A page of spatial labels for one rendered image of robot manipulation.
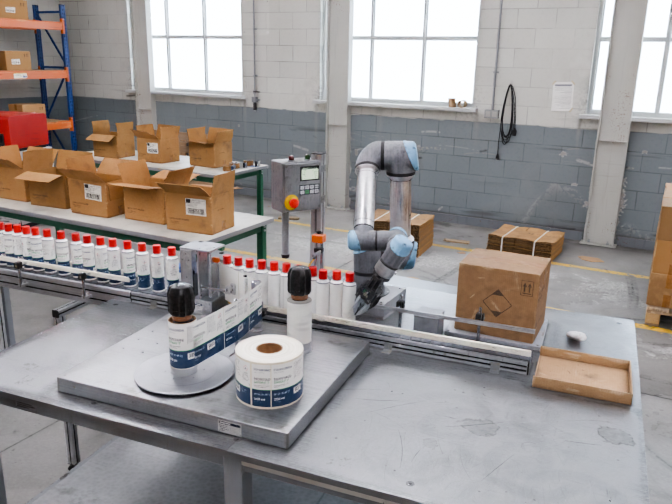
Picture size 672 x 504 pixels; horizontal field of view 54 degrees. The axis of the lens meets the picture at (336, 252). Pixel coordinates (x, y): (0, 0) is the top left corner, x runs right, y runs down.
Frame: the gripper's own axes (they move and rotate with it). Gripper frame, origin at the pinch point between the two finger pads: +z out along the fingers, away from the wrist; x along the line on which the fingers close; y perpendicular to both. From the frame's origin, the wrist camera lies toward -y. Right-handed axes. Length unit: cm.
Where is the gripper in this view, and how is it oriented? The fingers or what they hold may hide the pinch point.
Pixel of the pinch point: (357, 311)
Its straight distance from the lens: 249.6
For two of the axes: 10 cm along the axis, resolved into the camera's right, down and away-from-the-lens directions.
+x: 7.9, 5.9, -1.7
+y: -3.7, 2.5, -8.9
